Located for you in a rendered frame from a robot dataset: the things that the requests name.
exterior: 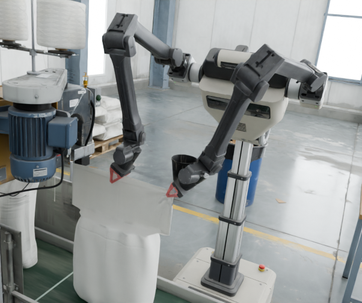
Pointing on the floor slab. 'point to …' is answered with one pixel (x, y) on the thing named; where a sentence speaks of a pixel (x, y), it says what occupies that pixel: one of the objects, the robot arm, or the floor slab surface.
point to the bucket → (183, 161)
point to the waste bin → (258, 151)
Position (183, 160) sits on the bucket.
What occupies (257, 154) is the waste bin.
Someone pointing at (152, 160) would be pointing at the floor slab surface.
